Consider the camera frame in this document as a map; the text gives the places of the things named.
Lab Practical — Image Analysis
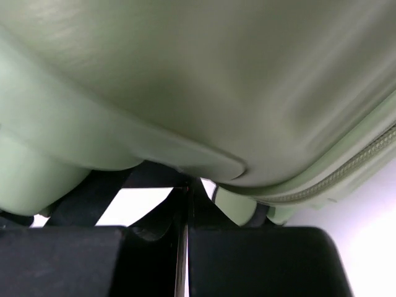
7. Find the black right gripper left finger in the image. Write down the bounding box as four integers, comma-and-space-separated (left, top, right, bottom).
1, 187, 188, 296

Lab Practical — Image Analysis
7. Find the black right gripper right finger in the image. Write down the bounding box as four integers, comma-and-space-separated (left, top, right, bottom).
187, 179, 352, 296

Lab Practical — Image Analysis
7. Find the green suitcase blue lining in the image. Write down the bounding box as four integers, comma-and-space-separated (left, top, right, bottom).
1, 1, 395, 223

